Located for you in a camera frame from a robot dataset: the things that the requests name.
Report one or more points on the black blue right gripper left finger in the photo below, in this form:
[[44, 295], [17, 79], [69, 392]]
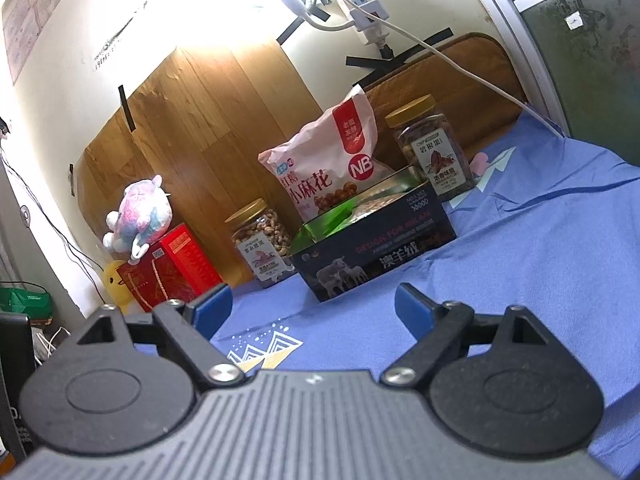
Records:
[[168, 347]]

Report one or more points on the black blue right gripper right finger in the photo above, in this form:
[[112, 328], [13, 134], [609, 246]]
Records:
[[445, 332]]

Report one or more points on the red gift box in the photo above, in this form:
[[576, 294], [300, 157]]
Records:
[[175, 267]]

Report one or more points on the yellow duck plush toy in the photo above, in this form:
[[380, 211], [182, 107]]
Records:
[[115, 286]]

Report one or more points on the nut jar left gold lid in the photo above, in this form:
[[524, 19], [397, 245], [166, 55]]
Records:
[[263, 242]]

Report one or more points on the nut jar gold lid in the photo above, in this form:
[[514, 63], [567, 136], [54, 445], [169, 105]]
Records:
[[426, 139], [263, 242]]

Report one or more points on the black sheep-print box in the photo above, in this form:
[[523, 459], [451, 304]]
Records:
[[395, 221]]

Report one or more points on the pink white plush toy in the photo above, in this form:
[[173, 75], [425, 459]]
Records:
[[142, 218]]

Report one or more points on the blue bed sheet cloth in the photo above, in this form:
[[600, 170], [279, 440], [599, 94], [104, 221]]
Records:
[[553, 226]]

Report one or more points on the green basket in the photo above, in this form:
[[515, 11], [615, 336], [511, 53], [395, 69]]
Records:
[[27, 298]]

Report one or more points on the nut jar right gold lid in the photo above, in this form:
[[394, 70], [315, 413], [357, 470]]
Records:
[[426, 139]]

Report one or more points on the wooden board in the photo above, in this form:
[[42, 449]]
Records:
[[200, 121]]

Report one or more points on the pink NB snack bag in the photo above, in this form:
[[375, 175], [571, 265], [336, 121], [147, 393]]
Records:
[[331, 159]]

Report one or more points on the brown cushion headboard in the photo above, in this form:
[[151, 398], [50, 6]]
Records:
[[478, 115]]

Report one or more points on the white power strip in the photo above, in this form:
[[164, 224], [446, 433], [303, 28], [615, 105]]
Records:
[[368, 30]]

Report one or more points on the wall poster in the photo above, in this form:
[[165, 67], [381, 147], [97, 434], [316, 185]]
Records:
[[22, 23]]

